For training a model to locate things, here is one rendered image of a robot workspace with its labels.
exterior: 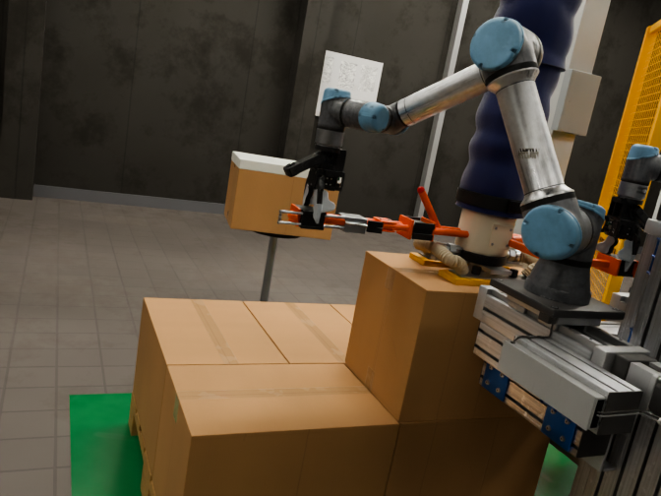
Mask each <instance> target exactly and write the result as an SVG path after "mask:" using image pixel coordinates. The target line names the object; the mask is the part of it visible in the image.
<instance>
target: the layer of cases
mask: <svg viewBox="0 0 661 496"><path fill-rule="evenodd" d="M354 310H355V305H345V304H331V305H329V304H317V303H289V302H261V301H243V302H242V301H232V300H204V299H176V298H147V297H145V298H144V301H143V310H142V318H141V326H140V335H139V343H138V352H137V361H136V369H135V378H134V387H133V393H134V398H135V402H136V407H137V411H138V416H139V420H140V424H141V429H142V434H143V438H144V443H145V448H146V452H147V457H148V462H149V466H150V474H151V479H152V484H153V488H154V493H155V496H534V493H535V490H536V486H537V483H538V479H539V476H540V472H541V469H542V465H543V463H544V459H545V456H546V452H547V449H548V445H549V441H550V438H549V437H547V436H546V435H545V434H544V433H542V432H541V430H539V429H538V428H537V427H535V426H534V425H533V424H531V423H530V422H529V421H528V420H526V419H525V418H524V417H522V416H519V417H496V418H473V419H451V420H428V421H405V422H398V421H397V420H396V419H395V418H394V417H393V416H392V415H391V413H390V412H389V411H388V410H387V409H386V408H385V407H384V405H383V404H382V403H381V402H380V401H379V400H378V399H377V398H376V397H375V395H374V394H373V393H372V392H371V391H370V390H369V389H368V388H367V386H366V385H365V384H364V383H363V382H362V381H361V380H360V379H359V377H358V376H357V375H356V374H355V373H354V372H353V371H352V370H351V369H350V367H349V366H348V365H347V364H346V363H345V356H346V351H347V347H348V341H349V336H350V331H351V326H352V321H353V316H354Z"/></svg>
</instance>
